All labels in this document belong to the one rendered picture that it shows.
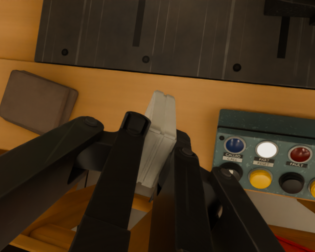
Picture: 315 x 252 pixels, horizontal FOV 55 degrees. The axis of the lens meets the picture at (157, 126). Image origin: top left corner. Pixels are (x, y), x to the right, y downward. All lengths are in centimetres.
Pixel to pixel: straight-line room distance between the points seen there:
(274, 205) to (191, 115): 98
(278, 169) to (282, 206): 98
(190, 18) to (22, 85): 25
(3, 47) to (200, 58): 32
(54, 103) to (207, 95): 21
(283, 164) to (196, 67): 17
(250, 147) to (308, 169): 7
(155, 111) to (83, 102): 30
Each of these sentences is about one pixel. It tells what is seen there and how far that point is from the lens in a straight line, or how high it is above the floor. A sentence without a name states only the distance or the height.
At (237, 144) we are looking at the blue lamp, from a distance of 35.
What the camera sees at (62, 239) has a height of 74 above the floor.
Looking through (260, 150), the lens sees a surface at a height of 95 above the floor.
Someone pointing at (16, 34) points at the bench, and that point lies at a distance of 56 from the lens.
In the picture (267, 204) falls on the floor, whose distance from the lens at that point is 135.
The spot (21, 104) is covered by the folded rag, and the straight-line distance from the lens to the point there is 47.
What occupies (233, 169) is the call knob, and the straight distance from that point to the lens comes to 37.
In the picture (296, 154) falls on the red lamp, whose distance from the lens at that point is 36.
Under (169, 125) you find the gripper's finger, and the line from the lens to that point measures 15.
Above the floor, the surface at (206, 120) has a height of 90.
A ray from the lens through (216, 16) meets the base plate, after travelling 44.
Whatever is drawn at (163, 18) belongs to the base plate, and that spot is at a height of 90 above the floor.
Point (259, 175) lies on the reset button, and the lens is 37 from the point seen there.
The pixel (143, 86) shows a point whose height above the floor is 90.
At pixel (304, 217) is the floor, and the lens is 138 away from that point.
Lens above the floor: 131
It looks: 78 degrees down
